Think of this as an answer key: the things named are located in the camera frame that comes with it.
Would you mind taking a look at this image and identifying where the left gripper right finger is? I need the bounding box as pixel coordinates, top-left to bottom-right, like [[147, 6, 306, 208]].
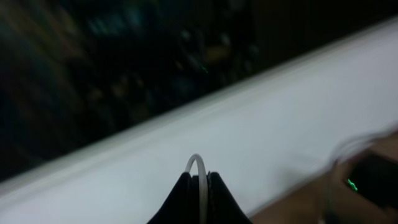
[[207, 172, 252, 224]]

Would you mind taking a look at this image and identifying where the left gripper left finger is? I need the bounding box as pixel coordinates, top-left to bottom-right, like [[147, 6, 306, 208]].
[[147, 172, 195, 224]]

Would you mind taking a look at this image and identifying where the white USB cable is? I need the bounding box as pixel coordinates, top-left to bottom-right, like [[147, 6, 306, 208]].
[[184, 153, 209, 224]]

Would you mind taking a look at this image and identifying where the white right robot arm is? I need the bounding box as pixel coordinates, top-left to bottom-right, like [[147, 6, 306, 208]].
[[322, 154, 397, 224]]

